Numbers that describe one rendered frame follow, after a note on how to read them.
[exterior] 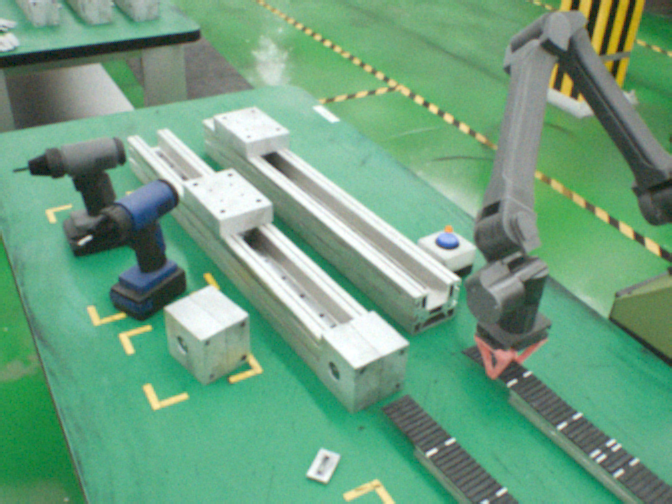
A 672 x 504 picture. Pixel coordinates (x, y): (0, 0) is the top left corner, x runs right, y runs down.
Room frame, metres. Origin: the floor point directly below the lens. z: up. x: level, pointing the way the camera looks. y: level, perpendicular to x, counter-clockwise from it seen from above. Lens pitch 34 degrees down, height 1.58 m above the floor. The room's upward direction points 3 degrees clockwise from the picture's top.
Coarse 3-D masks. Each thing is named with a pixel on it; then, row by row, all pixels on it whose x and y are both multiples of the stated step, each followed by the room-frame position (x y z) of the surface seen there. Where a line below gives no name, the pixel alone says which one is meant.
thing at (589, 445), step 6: (600, 432) 0.69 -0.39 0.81; (588, 438) 0.68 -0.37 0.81; (594, 438) 0.68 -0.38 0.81; (600, 438) 0.69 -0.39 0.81; (606, 438) 0.68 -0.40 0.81; (582, 444) 0.67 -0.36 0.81; (588, 444) 0.67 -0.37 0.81; (594, 444) 0.67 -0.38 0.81; (600, 444) 0.67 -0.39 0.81; (582, 450) 0.66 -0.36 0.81; (588, 450) 0.66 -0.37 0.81; (594, 450) 0.66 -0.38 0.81
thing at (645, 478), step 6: (648, 468) 0.63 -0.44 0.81; (642, 474) 0.62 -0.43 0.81; (648, 474) 0.63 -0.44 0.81; (654, 474) 0.62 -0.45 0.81; (630, 480) 0.61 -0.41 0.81; (636, 480) 0.61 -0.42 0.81; (642, 480) 0.61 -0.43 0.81; (648, 480) 0.61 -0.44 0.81; (654, 480) 0.62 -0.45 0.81; (630, 486) 0.60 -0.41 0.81; (636, 486) 0.60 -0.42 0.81; (642, 486) 0.60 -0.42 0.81; (636, 492) 0.59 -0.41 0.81
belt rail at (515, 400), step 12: (516, 396) 0.77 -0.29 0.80; (516, 408) 0.77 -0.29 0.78; (528, 408) 0.75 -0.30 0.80; (540, 420) 0.73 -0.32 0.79; (552, 432) 0.71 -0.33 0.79; (564, 444) 0.69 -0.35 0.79; (576, 456) 0.67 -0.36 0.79; (588, 456) 0.66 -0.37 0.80; (588, 468) 0.65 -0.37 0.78; (600, 468) 0.64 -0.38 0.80; (600, 480) 0.64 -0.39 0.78; (612, 480) 0.62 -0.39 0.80; (624, 492) 0.61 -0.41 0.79
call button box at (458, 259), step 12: (420, 240) 1.13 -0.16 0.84; (432, 240) 1.13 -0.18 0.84; (432, 252) 1.10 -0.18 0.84; (444, 252) 1.10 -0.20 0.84; (456, 252) 1.10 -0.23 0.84; (468, 252) 1.11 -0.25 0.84; (444, 264) 1.07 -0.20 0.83; (456, 264) 1.09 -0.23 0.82; (468, 264) 1.11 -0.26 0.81; (456, 276) 1.09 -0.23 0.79
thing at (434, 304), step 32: (224, 160) 1.48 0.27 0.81; (256, 160) 1.38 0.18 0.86; (288, 160) 1.39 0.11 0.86; (288, 192) 1.25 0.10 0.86; (320, 192) 1.29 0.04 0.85; (288, 224) 1.25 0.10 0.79; (320, 224) 1.17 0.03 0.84; (352, 224) 1.19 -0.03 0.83; (384, 224) 1.14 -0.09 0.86; (352, 256) 1.07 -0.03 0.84; (384, 256) 1.08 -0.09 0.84; (416, 256) 1.04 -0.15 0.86; (384, 288) 0.99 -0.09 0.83; (416, 288) 0.95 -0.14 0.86; (448, 288) 0.97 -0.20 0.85; (416, 320) 0.93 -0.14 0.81
